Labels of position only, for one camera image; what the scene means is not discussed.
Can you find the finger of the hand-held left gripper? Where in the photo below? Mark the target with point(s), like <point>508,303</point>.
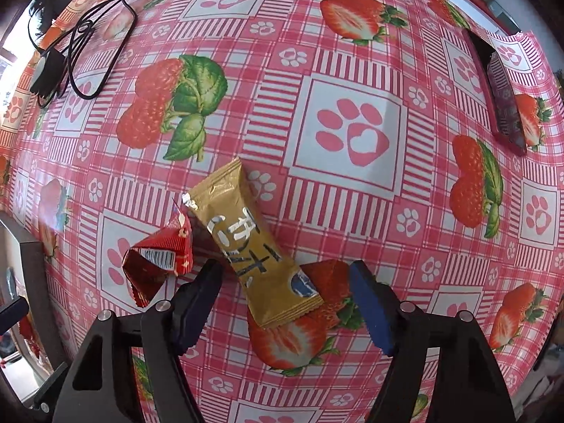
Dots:
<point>13,311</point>

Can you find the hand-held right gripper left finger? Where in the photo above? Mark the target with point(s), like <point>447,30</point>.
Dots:
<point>194,313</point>

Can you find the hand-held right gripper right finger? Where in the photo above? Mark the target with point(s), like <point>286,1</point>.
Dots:
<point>374,313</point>

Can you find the dark grey storage box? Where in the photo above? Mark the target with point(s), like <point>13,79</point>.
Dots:
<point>33,264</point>

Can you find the gold snack packet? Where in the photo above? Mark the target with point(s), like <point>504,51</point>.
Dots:
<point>251,251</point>

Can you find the crumpled red snack packet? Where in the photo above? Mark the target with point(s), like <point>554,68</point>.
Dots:
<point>150,273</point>

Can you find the strawberry print tablecloth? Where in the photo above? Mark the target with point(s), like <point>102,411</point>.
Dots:
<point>352,194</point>

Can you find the black power adapter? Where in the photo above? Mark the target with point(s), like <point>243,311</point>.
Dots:
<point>46,75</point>

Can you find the dark glossy strip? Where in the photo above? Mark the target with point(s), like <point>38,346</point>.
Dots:
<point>506,105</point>

